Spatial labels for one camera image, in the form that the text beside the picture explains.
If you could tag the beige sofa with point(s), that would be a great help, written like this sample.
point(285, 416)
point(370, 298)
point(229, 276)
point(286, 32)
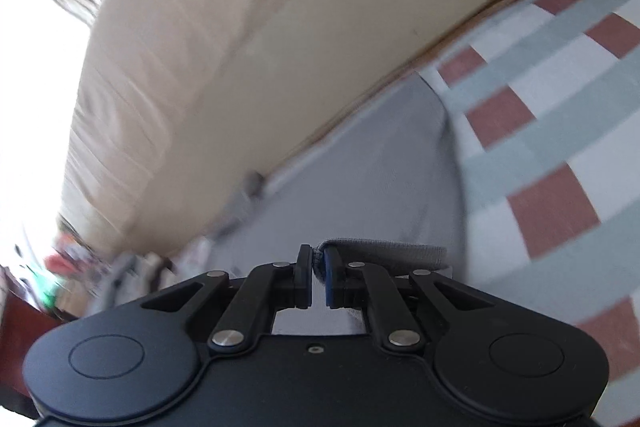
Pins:
point(225, 32)

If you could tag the grey shirt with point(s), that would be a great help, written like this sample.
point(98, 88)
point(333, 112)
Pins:
point(375, 167)

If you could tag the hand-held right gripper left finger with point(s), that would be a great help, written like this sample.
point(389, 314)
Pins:
point(302, 279)

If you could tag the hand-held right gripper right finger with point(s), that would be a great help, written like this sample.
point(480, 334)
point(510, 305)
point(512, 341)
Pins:
point(330, 279)

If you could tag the red-brown wooden dresser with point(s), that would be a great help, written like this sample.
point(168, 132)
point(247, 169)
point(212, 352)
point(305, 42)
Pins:
point(15, 312)

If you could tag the checkered rug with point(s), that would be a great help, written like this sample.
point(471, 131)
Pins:
point(550, 132)

